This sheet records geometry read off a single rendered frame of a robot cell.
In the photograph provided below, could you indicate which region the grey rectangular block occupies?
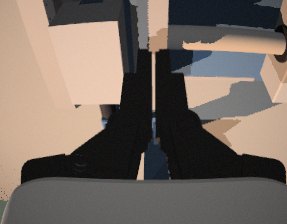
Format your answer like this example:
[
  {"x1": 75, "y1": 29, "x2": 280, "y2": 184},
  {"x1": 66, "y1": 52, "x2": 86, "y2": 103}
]
[{"x1": 48, "y1": 0, "x2": 130, "y2": 105}]

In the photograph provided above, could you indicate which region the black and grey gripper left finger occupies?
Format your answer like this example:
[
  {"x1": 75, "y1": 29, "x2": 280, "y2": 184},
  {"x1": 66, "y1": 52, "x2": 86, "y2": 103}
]
[{"x1": 21, "y1": 49, "x2": 152, "y2": 184}]

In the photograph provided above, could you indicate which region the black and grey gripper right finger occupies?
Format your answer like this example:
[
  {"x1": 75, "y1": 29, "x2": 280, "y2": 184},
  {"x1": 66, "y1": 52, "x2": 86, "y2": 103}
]
[{"x1": 155, "y1": 49, "x2": 286, "y2": 184}]

